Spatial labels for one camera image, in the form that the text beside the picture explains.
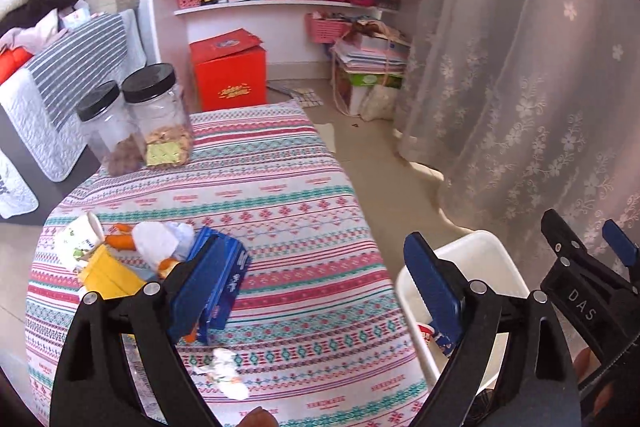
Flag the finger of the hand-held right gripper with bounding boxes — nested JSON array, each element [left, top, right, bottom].
[[541, 208, 588, 269], [601, 218, 640, 280]]

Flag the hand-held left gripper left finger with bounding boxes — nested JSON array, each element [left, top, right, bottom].
[[50, 229, 223, 427]]

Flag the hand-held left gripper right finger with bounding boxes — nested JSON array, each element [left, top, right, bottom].
[[402, 232, 583, 427]]

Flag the white plastic bin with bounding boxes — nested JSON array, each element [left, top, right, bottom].
[[395, 229, 531, 408]]

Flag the blue cardboard box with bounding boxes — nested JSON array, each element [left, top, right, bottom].
[[197, 227, 252, 344]]

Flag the white tissue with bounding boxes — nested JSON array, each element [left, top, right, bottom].
[[131, 221, 196, 265]]

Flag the person's right hand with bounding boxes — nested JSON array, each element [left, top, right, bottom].
[[572, 347, 618, 415]]

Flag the red and white packet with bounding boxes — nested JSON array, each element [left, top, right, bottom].
[[419, 321, 451, 354]]

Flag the crumpled printed wrapper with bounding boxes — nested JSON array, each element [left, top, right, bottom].
[[192, 347, 249, 400]]

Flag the yellow snack packet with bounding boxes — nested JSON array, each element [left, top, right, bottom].
[[77, 244, 162, 340]]

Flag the white paper cup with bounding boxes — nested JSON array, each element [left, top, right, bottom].
[[52, 212, 106, 274]]

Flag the patterned tablecloth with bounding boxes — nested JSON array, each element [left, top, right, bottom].
[[25, 102, 431, 427]]

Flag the white lace curtain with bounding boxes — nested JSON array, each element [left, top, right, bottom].
[[392, 0, 640, 278]]

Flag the plastic jar with green label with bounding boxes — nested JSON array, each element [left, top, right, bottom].
[[121, 63, 195, 168]]

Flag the beige tote bag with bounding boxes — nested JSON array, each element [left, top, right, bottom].
[[360, 84, 402, 122]]

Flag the plastic jar with brown nuts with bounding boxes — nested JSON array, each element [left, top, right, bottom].
[[76, 82, 148, 176]]

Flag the grey sofa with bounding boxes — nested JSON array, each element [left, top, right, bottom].
[[0, 107, 103, 228]]

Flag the green and white box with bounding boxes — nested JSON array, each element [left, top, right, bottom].
[[334, 63, 406, 90]]

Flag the red cardboard box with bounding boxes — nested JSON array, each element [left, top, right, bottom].
[[189, 29, 268, 112]]

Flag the white quilted cover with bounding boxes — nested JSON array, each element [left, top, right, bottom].
[[0, 9, 148, 182]]

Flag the stack of paper folders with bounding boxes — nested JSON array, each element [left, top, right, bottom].
[[330, 22, 413, 75]]

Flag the grey striped blanket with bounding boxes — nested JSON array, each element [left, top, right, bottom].
[[25, 12, 128, 132]]

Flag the large pink basket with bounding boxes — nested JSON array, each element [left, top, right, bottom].
[[306, 13, 352, 44]]

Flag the orange cloth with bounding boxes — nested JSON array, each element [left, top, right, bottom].
[[0, 47, 37, 84]]

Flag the pink cloth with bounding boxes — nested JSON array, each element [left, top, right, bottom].
[[0, 9, 61, 54]]

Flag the dark cloth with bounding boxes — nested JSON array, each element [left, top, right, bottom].
[[0, 0, 87, 38]]

